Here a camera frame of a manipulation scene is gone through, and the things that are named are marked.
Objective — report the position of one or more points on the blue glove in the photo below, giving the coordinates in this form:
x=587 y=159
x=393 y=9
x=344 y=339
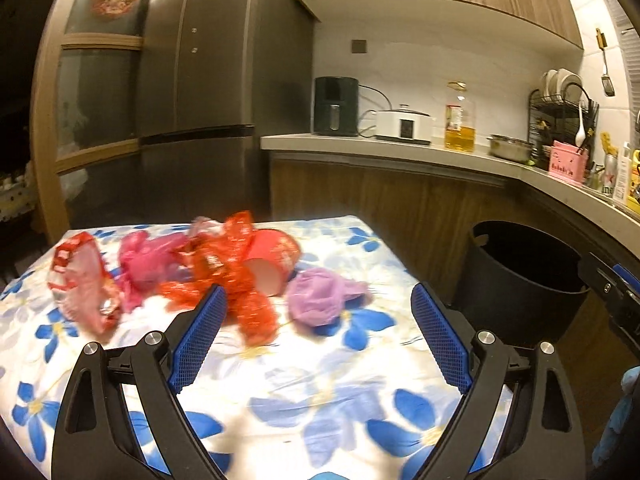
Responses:
x=612 y=434

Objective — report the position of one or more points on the grey kitchen countertop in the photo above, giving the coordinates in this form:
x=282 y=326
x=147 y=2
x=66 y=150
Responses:
x=450 y=159

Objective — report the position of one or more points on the steel pot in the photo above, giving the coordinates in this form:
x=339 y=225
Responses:
x=508 y=148

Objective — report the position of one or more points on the small red printed wrapper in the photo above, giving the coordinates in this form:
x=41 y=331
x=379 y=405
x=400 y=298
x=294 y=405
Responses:
x=204 y=228

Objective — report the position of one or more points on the dark steel refrigerator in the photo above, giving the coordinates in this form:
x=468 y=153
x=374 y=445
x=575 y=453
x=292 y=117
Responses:
x=215 y=77

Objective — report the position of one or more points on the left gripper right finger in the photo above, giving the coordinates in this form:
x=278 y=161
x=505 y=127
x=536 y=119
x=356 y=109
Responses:
x=542 y=436

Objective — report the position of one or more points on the wall power socket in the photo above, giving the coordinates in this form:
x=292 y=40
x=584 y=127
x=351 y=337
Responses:
x=359 y=46

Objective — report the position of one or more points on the wood framed glass door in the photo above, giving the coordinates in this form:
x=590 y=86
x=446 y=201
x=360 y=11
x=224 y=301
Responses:
x=83 y=127

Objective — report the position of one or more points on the black trash bin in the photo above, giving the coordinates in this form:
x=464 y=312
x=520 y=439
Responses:
x=520 y=283

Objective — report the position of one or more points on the hanging metal spatula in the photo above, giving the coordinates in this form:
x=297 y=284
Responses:
x=606 y=81

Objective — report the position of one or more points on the wooden lower cabinet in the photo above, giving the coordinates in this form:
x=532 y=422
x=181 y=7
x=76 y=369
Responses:
x=425 y=212

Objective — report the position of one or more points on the black air fryer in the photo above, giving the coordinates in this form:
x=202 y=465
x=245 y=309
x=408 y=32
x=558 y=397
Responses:
x=336 y=105

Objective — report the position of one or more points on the blue floral tablecloth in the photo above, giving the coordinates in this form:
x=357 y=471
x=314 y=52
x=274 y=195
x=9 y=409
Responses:
x=360 y=399

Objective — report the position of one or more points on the purple plastic bag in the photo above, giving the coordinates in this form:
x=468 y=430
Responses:
x=318 y=296

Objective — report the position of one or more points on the white rice cooker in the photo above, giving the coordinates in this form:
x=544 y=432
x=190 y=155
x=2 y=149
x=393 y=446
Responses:
x=404 y=125

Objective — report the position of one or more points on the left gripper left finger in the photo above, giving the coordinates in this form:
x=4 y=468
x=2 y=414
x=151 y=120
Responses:
x=94 y=437

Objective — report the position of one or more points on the pink box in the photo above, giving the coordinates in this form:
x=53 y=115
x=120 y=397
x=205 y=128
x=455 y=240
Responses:
x=568 y=162

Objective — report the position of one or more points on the red orange plastic bag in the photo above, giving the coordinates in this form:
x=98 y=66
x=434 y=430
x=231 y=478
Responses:
x=219 y=261

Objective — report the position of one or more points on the cooking oil bottle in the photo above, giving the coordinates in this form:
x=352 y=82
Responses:
x=459 y=118

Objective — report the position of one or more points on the pink plastic bag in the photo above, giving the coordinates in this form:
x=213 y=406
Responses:
x=146 y=262

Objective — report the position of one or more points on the black dish rack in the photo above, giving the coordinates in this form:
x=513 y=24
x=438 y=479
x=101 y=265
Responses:
x=561 y=110

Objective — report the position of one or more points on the red white snack bag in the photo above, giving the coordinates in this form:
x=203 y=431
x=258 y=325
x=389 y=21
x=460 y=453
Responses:
x=82 y=289

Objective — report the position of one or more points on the red paper cup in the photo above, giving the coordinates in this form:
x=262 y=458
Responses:
x=271 y=258

